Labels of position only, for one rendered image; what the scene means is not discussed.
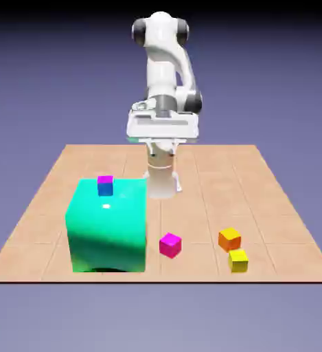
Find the small blue cube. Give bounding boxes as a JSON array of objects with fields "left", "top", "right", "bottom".
[{"left": 97, "top": 175, "right": 114, "bottom": 197}]

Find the large teal box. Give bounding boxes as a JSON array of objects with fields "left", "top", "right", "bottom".
[{"left": 65, "top": 177, "right": 148, "bottom": 274}]

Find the small orange cube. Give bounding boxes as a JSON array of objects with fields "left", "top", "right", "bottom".
[{"left": 218, "top": 227, "right": 242, "bottom": 253}]

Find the small magenta cube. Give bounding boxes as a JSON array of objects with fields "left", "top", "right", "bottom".
[{"left": 158, "top": 232, "right": 183, "bottom": 260}]

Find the small yellow cube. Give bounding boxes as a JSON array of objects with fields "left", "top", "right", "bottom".
[{"left": 227, "top": 248, "right": 250, "bottom": 274}]

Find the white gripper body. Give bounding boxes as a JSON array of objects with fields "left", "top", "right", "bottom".
[{"left": 126, "top": 109, "right": 200, "bottom": 145}]

